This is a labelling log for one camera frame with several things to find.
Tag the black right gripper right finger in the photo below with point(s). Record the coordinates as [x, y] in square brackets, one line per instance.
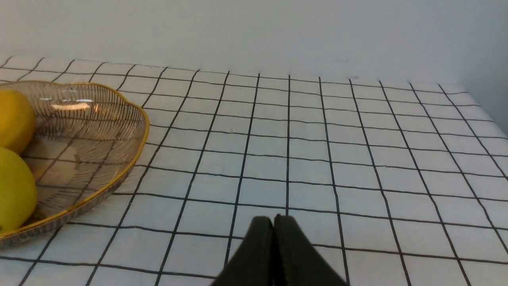
[297, 262]

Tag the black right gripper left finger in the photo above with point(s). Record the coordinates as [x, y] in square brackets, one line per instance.
[251, 264]

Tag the white black-grid tablecloth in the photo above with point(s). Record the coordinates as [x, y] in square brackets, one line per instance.
[393, 184]

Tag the glass plate with gold rim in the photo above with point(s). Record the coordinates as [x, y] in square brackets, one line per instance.
[87, 140]

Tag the yellow lemon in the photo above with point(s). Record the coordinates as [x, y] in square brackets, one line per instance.
[18, 194]

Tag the yellow banana on plate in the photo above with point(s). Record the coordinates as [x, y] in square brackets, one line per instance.
[17, 120]

